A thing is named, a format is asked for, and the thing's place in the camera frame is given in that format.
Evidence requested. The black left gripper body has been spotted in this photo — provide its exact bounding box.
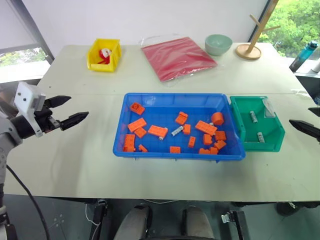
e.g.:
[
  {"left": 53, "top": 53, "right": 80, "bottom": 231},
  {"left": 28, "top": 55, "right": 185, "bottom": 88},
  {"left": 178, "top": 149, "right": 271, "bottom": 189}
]
[{"left": 33, "top": 97, "right": 62, "bottom": 134}]

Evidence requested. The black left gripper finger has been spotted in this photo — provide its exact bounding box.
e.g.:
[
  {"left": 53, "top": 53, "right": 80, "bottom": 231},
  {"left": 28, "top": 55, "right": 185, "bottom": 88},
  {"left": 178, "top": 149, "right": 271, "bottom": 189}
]
[
  {"left": 59, "top": 111, "right": 90, "bottom": 131},
  {"left": 48, "top": 95, "right": 72, "bottom": 109}
]

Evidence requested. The dark side table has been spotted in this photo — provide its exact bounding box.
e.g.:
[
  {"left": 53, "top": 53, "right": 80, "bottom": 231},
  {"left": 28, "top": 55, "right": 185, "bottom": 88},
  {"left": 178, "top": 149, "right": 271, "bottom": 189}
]
[{"left": 294, "top": 71, "right": 320, "bottom": 106}]

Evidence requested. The green plastic bin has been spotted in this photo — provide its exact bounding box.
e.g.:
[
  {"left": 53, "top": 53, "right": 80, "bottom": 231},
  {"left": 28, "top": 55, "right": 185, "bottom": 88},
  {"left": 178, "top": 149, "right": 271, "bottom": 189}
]
[{"left": 229, "top": 95, "right": 286, "bottom": 153}]

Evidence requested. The clear plastic label card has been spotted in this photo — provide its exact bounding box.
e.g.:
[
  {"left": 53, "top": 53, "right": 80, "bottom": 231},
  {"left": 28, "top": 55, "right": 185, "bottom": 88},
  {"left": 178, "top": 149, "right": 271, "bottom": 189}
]
[{"left": 262, "top": 98, "right": 276, "bottom": 118}]

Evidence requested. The white container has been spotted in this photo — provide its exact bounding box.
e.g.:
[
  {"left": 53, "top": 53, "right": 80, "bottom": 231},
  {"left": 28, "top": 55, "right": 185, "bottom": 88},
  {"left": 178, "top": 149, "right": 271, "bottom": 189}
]
[{"left": 310, "top": 47, "right": 320, "bottom": 73}]

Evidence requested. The yellow plastic bin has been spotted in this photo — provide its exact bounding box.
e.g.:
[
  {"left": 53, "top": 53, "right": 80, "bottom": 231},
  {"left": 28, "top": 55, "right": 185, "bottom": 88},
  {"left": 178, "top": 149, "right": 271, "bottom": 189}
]
[{"left": 86, "top": 38, "right": 123, "bottom": 73}]

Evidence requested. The teal and black water bottle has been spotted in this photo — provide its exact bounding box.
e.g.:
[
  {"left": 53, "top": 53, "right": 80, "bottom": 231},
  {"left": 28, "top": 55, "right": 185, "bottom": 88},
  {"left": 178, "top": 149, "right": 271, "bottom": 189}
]
[{"left": 289, "top": 40, "right": 320, "bottom": 73}]

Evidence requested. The red and white toy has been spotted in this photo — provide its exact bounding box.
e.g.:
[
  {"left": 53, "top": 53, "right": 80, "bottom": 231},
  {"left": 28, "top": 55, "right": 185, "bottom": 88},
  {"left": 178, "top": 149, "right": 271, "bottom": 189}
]
[{"left": 97, "top": 47, "right": 113, "bottom": 65}]

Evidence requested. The long orange block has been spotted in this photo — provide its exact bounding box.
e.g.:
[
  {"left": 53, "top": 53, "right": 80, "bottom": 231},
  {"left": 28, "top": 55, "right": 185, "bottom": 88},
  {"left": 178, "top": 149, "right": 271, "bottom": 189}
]
[
  {"left": 195, "top": 120, "right": 218, "bottom": 136},
  {"left": 127, "top": 117, "right": 148, "bottom": 133},
  {"left": 147, "top": 124, "right": 169, "bottom": 138}
]

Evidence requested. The orange block with round stud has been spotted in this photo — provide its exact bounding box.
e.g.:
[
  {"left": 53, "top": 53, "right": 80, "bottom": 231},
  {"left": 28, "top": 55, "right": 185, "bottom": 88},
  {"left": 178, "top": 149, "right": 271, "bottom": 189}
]
[{"left": 129, "top": 102, "right": 146, "bottom": 115}]

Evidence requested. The black caster wheel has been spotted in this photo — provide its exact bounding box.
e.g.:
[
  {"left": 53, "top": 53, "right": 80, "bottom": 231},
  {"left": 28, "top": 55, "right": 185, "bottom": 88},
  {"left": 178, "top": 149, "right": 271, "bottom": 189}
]
[{"left": 276, "top": 201, "right": 298, "bottom": 217}]

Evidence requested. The blue plastic tray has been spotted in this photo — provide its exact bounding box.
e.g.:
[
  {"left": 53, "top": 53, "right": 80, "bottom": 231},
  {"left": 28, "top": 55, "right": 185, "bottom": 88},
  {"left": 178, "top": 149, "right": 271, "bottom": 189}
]
[{"left": 112, "top": 92, "right": 246, "bottom": 163}]

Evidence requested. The wooden mug tree stand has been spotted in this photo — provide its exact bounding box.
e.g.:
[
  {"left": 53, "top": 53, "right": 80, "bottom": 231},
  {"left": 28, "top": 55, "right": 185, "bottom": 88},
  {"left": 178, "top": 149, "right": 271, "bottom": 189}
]
[{"left": 235, "top": 0, "right": 281, "bottom": 60}]

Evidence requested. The orange cylinder block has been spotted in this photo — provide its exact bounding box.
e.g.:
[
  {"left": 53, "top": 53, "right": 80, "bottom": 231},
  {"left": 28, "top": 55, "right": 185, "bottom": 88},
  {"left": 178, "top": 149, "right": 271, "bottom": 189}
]
[{"left": 211, "top": 112, "right": 225, "bottom": 126}]

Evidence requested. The pale green ceramic bowl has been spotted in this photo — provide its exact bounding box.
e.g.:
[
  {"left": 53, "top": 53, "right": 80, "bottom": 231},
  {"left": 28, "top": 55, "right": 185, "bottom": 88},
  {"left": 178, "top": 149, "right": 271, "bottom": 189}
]
[{"left": 204, "top": 34, "right": 233, "bottom": 56}]

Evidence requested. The grey rounded shape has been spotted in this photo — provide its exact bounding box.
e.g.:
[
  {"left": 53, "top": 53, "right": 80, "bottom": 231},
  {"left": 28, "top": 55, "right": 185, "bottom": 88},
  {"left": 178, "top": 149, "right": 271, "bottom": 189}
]
[
  {"left": 181, "top": 206, "right": 216, "bottom": 240},
  {"left": 113, "top": 206, "right": 153, "bottom": 240}
]

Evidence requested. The red cloth in clear bag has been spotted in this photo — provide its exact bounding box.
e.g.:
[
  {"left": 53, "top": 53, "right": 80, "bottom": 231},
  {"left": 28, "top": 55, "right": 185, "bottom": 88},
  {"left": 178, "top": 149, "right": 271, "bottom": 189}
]
[{"left": 139, "top": 33, "right": 219, "bottom": 88}]

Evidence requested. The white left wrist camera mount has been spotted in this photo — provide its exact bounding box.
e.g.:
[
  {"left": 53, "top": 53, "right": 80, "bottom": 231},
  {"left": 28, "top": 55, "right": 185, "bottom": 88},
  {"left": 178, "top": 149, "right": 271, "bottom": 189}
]
[{"left": 13, "top": 81, "right": 46, "bottom": 138}]

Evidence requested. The dark grey window frame post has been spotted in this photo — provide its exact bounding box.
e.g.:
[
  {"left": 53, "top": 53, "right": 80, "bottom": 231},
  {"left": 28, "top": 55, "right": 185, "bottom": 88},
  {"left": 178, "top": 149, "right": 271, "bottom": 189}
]
[{"left": 9, "top": 0, "right": 55, "bottom": 66}]

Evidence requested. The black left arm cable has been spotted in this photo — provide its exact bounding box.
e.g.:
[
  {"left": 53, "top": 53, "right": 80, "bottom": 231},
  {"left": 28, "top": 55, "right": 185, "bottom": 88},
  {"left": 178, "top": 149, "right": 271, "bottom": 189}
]
[{"left": 6, "top": 164, "right": 50, "bottom": 240}]

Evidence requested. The white cable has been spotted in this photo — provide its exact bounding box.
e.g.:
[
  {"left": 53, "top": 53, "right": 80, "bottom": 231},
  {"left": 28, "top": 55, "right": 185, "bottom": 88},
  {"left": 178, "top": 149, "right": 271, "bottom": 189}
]
[{"left": 84, "top": 203, "right": 101, "bottom": 240}]

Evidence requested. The black table leg bracket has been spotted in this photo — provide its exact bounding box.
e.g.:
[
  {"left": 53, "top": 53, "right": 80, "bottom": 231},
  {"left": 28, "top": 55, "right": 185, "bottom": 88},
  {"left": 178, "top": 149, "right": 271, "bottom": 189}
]
[
  {"left": 89, "top": 198, "right": 111, "bottom": 226},
  {"left": 221, "top": 210, "right": 251, "bottom": 240}
]

